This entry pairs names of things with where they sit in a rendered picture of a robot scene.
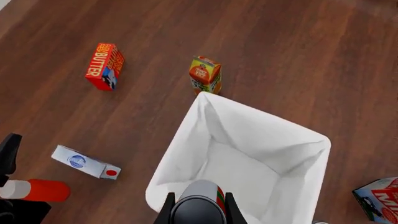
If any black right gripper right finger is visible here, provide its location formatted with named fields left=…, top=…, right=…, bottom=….
left=224, top=192, right=249, bottom=224

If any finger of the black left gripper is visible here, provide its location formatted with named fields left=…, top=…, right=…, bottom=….
left=0, top=133, right=23, bottom=176
left=0, top=198, right=52, bottom=224

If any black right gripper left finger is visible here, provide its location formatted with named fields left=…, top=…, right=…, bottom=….
left=153, top=192, right=176, bottom=224

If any tomato sauce tin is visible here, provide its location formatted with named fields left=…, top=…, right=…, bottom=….
left=169, top=179, right=228, bottom=224

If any white basket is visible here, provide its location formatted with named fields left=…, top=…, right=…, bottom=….
left=145, top=91, right=332, bottom=224

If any red ketchup bottle white cap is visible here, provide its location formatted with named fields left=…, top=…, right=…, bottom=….
left=0, top=179, right=72, bottom=203

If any white box with blue emblem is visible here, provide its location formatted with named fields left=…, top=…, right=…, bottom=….
left=50, top=144, right=123, bottom=181

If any red butter box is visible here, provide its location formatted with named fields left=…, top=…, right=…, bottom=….
left=84, top=42, right=126, bottom=92

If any orange juice carton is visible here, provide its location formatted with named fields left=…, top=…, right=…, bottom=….
left=188, top=55, right=223, bottom=96

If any milk carton red print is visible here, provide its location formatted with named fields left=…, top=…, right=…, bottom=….
left=351, top=176, right=398, bottom=223

